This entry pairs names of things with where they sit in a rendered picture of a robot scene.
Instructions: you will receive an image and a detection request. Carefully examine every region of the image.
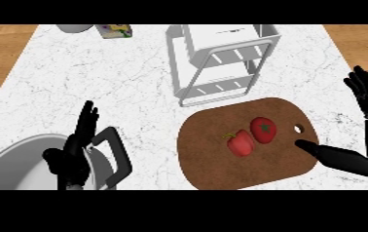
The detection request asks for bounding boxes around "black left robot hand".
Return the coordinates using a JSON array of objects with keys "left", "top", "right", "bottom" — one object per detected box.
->
[{"left": 41, "top": 99, "right": 99, "bottom": 191}]

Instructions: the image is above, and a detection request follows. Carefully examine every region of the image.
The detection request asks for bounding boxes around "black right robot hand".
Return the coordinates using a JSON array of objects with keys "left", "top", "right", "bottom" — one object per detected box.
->
[{"left": 292, "top": 65, "right": 368, "bottom": 177}]

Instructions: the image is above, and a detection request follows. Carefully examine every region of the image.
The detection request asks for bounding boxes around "red bell pepper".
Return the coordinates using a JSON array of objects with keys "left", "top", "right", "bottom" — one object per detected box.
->
[{"left": 220, "top": 129, "right": 256, "bottom": 158}]

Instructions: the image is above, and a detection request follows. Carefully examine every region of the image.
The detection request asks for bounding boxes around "brown wooden cutting board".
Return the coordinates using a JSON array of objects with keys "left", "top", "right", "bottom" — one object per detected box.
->
[{"left": 175, "top": 97, "right": 320, "bottom": 191}]

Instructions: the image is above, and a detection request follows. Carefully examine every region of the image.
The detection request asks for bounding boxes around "red tomato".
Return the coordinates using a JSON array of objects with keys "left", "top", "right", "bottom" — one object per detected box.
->
[{"left": 248, "top": 116, "right": 278, "bottom": 144}]

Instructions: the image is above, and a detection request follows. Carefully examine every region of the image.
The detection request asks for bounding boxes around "patterned carton box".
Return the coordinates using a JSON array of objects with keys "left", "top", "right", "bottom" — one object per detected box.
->
[{"left": 94, "top": 24, "right": 133, "bottom": 40}]

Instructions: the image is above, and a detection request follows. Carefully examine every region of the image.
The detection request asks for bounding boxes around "grey round bowl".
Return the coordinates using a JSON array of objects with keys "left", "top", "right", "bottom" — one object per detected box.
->
[{"left": 54, "top": 24, "right": 97, "bottom": 34}]

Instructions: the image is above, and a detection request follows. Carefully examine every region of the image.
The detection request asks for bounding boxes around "grey pot with black handle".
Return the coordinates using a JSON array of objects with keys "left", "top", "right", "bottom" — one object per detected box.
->
[{"left": 0, "top": 126, "right": 133, "bottom": 191}]

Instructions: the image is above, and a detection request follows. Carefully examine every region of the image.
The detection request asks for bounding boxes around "white tiered wire basket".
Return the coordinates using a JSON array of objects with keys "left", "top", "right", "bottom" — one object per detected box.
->
[{"left": 164, "top": 24, "right": 282, "bottom": 108}]

